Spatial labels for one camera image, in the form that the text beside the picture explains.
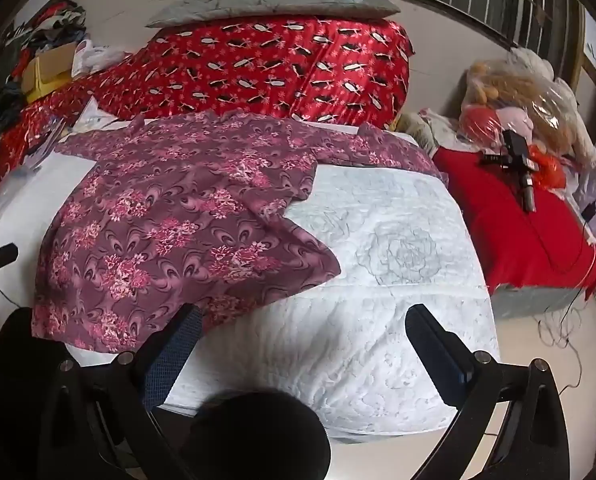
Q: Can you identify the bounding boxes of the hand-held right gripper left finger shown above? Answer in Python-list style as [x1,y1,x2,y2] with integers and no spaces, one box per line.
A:
[38,304,204,480]

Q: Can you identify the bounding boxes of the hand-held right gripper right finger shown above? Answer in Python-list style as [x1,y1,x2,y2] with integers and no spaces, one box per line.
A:
[405,304,571,480]

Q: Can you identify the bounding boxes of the purple floral shirt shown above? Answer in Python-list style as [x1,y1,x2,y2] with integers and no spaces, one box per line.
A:
[31,110,449,355]

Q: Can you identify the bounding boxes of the pile of mixed clothes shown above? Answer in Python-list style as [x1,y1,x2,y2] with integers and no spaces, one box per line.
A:
[0,1,88,126]

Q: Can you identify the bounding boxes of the white quilted bed cover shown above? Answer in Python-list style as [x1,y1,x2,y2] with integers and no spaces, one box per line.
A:
[0,95,500,445]

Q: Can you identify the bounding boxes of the red blanket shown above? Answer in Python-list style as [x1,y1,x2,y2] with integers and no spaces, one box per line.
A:
[432,146,596,295]

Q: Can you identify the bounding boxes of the yellow box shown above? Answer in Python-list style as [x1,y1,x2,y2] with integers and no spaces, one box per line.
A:
[25,77,74,106]

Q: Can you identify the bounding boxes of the brown cardboard box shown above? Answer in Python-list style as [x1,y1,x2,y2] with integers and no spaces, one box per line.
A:
[20,41,77,92]

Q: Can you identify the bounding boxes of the orange plastic bag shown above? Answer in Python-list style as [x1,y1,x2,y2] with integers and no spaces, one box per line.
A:
[528,152,569,192]

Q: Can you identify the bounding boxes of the white plastic bag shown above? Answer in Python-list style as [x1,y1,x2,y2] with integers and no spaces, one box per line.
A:
[72,39,126,78]

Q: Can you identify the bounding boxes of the plush toys in plastic bag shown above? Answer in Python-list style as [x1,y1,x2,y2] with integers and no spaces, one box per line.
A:
[458,47,596,171]

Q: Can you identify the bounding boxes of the red penguin print quilt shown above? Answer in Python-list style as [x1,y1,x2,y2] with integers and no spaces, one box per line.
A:
[0,16,415,196]

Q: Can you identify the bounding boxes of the grey pillow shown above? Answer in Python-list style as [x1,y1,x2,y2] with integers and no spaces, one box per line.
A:
[144,0,401,29]

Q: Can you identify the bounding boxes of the thin cable on floor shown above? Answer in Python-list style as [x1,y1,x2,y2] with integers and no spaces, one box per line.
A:
[537,240,596,391]

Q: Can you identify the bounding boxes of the black charger with cable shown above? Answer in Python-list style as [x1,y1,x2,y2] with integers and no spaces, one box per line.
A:
[575,200,596,246]

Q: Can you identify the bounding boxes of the black camera on handle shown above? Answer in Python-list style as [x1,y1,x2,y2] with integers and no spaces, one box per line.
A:
[479,130,541,213]

